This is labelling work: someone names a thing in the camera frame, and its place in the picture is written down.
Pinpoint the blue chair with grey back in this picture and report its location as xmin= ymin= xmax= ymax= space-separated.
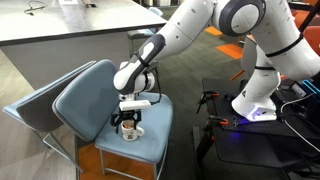
xmin=2 ymin=59 xmax=98 ymax=174

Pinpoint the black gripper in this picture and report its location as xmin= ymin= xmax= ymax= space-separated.
xmin=110 ymin=109 xmax=143 ymax=134

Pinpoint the blue padded metal-leg chair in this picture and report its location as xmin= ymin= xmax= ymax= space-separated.
xmin=51 ymin=58 xmax=175 ymax=180

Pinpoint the black box with blue light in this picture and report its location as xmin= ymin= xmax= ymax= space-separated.
xmin=288 ymin=79 xmax=320 ymax=101

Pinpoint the white cable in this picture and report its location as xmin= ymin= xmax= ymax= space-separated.
xmin=279 ymin=92 xmax=320 ymax=153

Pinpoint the thin black cable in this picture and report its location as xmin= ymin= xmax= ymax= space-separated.
xmin=23 ymin=0 xmax=48 ymax=17

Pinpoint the large grey table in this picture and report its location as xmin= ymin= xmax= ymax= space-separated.
xmin=0 ymin=0 xmax=168 ymax=91

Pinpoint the orange and black bar clamp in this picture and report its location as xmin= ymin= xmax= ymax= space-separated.
xmin=195 ymin=90 xmax=221 ymax=115
xmin=208 ymin=114 xmax=231 ymax=127

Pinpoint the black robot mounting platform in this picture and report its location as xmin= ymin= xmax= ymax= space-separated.
xmin=192 ymin=78 xmax=320 ymax=180

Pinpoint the white printed mug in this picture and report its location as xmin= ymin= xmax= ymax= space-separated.
xmin=120 ymin=119 xmax=146 ymax=142

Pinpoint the orange chair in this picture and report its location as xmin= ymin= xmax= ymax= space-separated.
xmin=301 ymin=25 xmax=320 ymax=58

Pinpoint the pale blue metal-frame chair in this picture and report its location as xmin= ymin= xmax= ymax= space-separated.
xmin=126 ymin=6 xmax=165 ymax=66

